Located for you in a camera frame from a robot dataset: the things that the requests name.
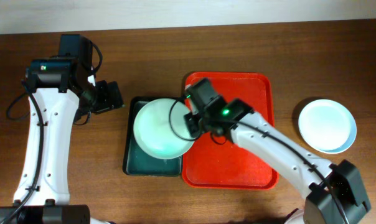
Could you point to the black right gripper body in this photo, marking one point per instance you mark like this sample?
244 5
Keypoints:
205 119

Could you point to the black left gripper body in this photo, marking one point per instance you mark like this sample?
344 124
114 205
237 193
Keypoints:
103 98

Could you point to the mint green plate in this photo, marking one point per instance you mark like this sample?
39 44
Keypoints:
160 130

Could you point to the white plate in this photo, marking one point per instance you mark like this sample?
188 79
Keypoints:
325 124

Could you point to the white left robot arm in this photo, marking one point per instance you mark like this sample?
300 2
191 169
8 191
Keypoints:
61 89

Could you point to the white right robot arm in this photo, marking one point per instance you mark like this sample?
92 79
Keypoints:
332 193

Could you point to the red plastic tray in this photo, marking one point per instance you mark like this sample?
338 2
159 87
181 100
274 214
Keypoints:
219 164

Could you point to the dark green water tray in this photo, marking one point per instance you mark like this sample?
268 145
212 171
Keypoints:
136 161

